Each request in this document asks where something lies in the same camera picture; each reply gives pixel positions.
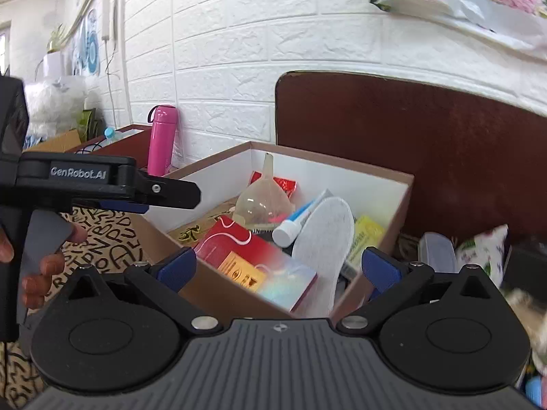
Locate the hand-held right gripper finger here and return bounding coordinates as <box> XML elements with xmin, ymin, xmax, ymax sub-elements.
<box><xmin>337</xmin><ymin>247</ymin><xmax>503</xmax><ymax>336</ymax></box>

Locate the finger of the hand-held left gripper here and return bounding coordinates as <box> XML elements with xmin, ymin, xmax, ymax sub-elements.
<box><xmin>100</xmin><ymin>171</ymin><xmax>201</xmax><ymax>215</ymax></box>
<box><xmin>62</xmin><ymin>248</ymin><xmax>225</xmax><ymax>334</ymax></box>

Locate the red holographic booklet box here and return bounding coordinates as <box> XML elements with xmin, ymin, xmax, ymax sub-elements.
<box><xmin>194</xmin><ymin>216</ymin><xmax>318</xmax><ymax>312</ymax></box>

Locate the white-lined cardboard box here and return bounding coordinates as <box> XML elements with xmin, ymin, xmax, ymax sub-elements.
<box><xmin>137</xmin><ymin>141</ymin><xmax>415</xmax><ymax>319</ymax></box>

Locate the person's left hand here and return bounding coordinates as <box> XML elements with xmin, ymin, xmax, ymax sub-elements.
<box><xmin>0</xmin><ymin>221</ymin><xmax>88</xmax><ymax>310</ymax></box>

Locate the yellow packet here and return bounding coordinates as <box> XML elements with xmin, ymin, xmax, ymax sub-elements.
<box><xmin>344</xmin><ymin>216</ymin><xmax>387</xmax><ymax>272</ymax></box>

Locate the tan cardboard box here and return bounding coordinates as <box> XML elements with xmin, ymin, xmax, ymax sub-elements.
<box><xmin>26</xmin><ymin>129</ymin><xmax>82</xmax><ymax>153</ymax></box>

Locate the pink bottle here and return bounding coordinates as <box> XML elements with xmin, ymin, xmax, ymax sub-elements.
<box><xmin>147</xmin><ymin>105</ymin><xmax>179</xmax><ymax>177</ymax></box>

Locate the green leafy plant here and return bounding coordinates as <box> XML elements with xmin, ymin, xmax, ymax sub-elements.
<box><xmin>79</xmin><ymin>109</ymin><xmax>102</xmax><ymax>142</ymax></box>

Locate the grey plastic case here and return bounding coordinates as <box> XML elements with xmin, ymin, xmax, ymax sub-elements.
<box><xmin>418</xmin><ymin>231</ymin><xmax>457</xmax><ymax>274</ymax></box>

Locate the dark brown box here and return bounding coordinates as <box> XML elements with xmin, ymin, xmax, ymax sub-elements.
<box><xmin>64</xmin><ymin>124</ymin><xmax>153</xmax><ymax>167</ymax></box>

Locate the white insole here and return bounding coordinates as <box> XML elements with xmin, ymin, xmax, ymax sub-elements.
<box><xmin>292</xmin><ymin>196</ymin><xmax>356</xmax><ymax>319</ymax></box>

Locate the letter-print cloth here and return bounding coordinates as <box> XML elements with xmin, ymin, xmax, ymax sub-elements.
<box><xmin>0</xmin><ymin>205</ymin><xmax>167</xmax><ymax>410</ymax></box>

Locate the white plastic bag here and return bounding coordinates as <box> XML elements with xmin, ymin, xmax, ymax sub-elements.
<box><xmin>23</xmin><ymin>74</ymin><xmax>88</xmax><ymax>137</ymax></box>

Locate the clear plastic funnel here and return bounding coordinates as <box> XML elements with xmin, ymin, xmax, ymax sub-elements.
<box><xmin>234</xmin><ymin>152</ymin><xmax>295</xmax><ymax>225</ymax></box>

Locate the white and blue toothpaste tube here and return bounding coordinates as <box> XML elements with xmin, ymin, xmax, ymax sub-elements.
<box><xmin>272</xmin><ymin>189</ymin><xmax>336</xmax><ymax>247</ymax></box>

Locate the floral pouch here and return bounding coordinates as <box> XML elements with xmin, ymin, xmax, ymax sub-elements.
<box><xmin>454</xmin><ymin>223</ymin><xmax>510</xmax><ymax>291</ymax></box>

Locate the brown insole packet red header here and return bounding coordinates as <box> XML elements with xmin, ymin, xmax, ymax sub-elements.
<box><xmin>168</xmin><ymin>171</ymin><xmax>298</xmax><ymax>248</ymax></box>

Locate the potted plant white pot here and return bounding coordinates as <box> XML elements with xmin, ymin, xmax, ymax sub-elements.
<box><xmin>40</xmin><ymin>23</ymin><xmax>71</xmax><ymax>80</ymax></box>

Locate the dark brown headboard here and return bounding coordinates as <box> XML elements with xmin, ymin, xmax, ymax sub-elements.
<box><xmin>275</xmin><ymin>70</ymin><xmax>547</xmax><ymax>257</ymax></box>

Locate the black object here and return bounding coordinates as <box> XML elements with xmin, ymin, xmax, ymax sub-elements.
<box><xmin>502</xmin><ymin>243</ymin><xmax>547</xmax><ymax>295</ymax></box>

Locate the white fluffy object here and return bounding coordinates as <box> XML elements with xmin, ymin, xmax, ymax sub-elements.
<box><xmin>502</xmin><ymin>288</ymin><xmax>547</xmax><ymax>377</ymax></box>

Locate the light blue object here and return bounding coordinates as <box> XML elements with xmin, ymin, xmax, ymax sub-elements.
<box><xmin>525</xmin><ymin>376</ymin><xmax>544</xmax><ymax>408</ymax></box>

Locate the blue wall poster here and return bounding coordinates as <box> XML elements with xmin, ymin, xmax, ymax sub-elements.
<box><xmin>70</xmin><ymin>9</ymin><xmax>102</xmax><ymax>78</ymax></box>

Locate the white wall charger with cable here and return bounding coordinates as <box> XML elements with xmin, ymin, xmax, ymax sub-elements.
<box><xmin>100</xmin><ymin>0</ymin><xmax>119</xmax><ymax>125</ymax></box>

